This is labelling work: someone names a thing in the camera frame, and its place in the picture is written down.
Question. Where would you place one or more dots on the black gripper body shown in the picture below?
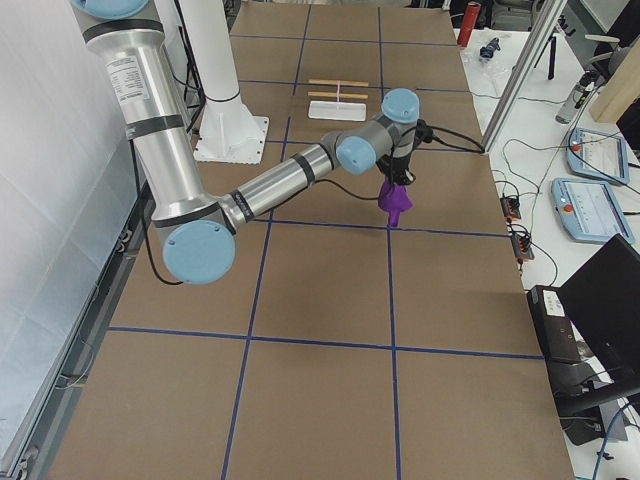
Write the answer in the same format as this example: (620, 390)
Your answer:
(398, 163)

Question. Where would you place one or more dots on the purple towel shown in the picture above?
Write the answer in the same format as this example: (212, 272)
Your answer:
(394, 200)

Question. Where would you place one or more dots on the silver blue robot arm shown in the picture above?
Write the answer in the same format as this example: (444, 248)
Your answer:
(197, 229)

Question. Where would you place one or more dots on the white towel rack with wooden bars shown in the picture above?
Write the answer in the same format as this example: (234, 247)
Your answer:
(337, 105)

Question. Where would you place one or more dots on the far orange usb hub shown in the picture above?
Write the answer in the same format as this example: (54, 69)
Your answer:
(511, 208)

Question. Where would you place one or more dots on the orange usb hub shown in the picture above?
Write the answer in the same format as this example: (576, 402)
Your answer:
(521, 240)
(511, 208)

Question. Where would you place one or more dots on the near orange usb hub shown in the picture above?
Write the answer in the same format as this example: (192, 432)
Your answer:
(521, 240)

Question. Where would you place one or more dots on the blue black handheld tool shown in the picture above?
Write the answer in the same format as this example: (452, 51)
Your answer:
(488, 51)

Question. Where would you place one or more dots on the red cylinder bottle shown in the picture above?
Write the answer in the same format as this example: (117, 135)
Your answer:
(468, 23)

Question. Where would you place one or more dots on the near blue teach pendant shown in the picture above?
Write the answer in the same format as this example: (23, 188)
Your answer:
(589, 210)

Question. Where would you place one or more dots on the blue teach pendant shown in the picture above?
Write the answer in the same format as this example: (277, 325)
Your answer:
(589, 210)
(598, 155)

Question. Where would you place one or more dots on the far blue teach pendant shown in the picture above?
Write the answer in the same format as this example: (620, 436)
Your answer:
(598, 155)

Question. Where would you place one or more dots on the grey water bottle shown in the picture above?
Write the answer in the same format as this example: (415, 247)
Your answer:
(577, 97)

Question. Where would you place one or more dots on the black tripod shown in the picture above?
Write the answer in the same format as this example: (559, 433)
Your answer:
(561, 27)

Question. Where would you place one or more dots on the wooden board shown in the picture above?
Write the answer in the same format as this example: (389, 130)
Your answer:
(621, 90)

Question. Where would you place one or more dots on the black laptop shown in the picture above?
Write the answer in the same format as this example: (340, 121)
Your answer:
(602, 300)

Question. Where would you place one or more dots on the black device with label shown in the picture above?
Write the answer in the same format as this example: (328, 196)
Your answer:
(556, 336)

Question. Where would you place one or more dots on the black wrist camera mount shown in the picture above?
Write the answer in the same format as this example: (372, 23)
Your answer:
(423, 134)

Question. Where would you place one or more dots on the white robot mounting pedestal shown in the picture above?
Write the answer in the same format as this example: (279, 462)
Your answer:
(228, 131)

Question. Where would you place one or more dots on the grey aluminium frame post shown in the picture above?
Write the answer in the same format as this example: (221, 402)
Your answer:
(542, 28)

